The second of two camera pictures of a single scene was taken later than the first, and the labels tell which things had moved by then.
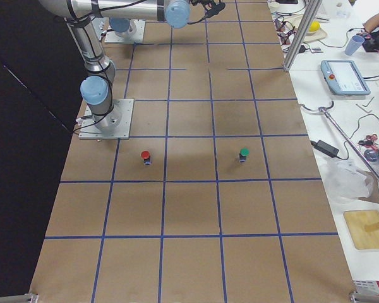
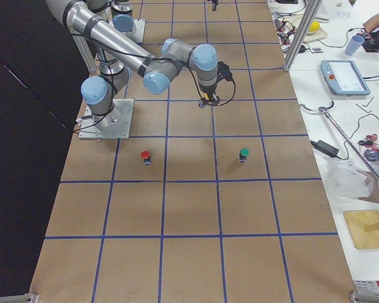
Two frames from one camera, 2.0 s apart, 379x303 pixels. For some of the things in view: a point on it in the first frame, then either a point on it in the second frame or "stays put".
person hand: x=374 y=21 stays put
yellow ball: x=314 y=26 stays put
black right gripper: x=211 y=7 -> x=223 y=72
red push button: x=145 y=154 stays put
